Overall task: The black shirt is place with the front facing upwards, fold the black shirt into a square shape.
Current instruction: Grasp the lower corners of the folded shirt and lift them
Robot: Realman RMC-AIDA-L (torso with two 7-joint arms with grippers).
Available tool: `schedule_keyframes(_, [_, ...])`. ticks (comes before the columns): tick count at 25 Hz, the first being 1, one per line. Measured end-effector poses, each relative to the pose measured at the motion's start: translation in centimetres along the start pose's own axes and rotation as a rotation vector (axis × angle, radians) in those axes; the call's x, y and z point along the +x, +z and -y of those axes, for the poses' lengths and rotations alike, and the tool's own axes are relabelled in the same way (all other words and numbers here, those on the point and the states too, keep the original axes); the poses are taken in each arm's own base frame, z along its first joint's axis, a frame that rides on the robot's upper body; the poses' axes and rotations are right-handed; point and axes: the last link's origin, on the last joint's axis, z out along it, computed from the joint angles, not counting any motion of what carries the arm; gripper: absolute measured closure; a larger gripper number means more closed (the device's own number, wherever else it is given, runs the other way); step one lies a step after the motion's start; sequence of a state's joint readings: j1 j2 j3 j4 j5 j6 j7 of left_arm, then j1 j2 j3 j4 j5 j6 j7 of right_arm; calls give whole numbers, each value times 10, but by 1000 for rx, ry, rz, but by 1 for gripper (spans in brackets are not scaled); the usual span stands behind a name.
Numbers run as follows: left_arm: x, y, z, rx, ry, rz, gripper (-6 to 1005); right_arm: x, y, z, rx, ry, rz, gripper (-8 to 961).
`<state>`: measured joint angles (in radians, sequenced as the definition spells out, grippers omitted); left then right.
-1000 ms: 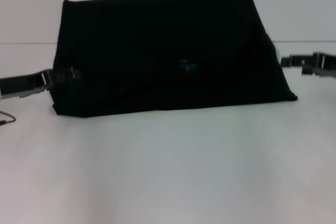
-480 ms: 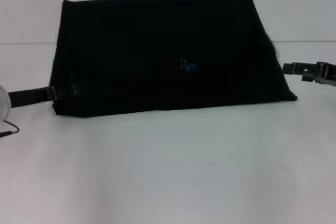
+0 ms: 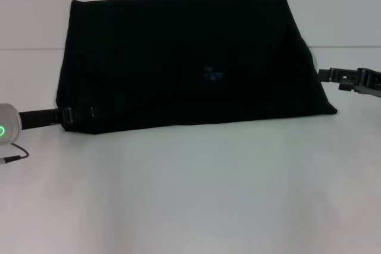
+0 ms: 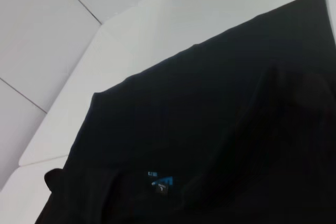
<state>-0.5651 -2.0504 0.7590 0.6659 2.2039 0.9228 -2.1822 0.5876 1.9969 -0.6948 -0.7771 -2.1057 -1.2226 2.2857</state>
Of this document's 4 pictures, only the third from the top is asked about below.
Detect black shirt with white print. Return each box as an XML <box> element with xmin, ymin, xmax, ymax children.
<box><xmin>55</xmin><ymin>0</ymin><xmax>339</xmax><ymax>133</ymax></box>

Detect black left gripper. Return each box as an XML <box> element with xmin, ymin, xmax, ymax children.
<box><xmin>17</xmin><ymin>105</ymin><xmax>101</xmax><ymax>130</ymax></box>

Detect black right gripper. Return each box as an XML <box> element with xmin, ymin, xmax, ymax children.
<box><xmin>317</xmin><ymin>68</ymin><xmax>381</xmax><ymax>98</ymax></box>

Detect grey cable with silver plug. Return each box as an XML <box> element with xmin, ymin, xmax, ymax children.
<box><xmin>0</xmin><ymin>143</ymin><xmax>30</xmax><ymax>164</ymax></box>

